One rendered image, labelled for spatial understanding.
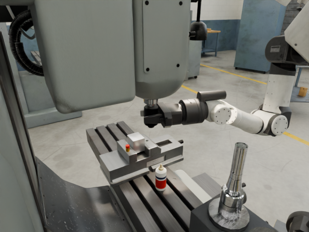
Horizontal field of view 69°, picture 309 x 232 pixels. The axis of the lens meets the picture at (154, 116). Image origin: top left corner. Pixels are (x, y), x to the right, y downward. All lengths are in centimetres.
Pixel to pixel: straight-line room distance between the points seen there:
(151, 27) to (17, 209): 48
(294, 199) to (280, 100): 165
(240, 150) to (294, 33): 48
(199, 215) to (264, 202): 181
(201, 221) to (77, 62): 44
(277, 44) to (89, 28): 69
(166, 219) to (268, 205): 163
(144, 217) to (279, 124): 59
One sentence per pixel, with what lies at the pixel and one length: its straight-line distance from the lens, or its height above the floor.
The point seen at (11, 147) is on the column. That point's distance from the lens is 50.
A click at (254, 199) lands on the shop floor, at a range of 236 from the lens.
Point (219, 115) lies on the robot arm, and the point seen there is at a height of 124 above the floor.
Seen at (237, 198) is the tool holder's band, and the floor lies 120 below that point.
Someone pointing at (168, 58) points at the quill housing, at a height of 144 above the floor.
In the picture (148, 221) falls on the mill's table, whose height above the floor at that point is 94.
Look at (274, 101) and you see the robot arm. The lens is 97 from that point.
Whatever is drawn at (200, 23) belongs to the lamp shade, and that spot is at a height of 151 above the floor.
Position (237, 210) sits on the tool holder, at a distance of 55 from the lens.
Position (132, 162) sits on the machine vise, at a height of 101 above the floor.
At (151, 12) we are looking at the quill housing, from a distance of 57.
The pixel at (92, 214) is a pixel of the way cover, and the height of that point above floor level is 90.
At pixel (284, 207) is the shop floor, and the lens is 240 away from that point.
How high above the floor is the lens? 155
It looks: 25 degrees down
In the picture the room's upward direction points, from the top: straight up
